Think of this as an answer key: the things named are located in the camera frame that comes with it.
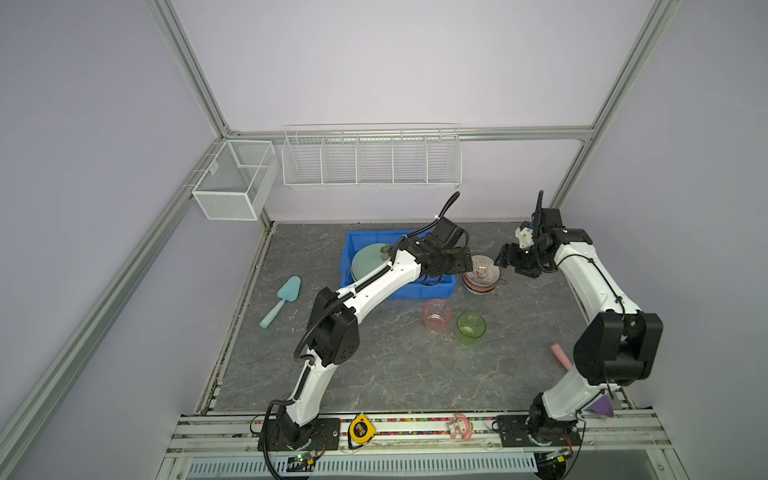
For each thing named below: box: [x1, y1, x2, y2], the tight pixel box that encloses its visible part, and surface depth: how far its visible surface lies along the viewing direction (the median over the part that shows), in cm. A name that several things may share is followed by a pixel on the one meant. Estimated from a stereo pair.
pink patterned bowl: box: [463, 255, 501, 287], surface depth 98 cm
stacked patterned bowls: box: [462, 270, 501, 294], surface depth 96 cm
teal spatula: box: [259, 275, 302, 329], surface depth 101 cm
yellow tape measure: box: [349, 413, 376, 444], surface depth 75 cm
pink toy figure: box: [447, 413, 473, 441], surface depth 74 cm
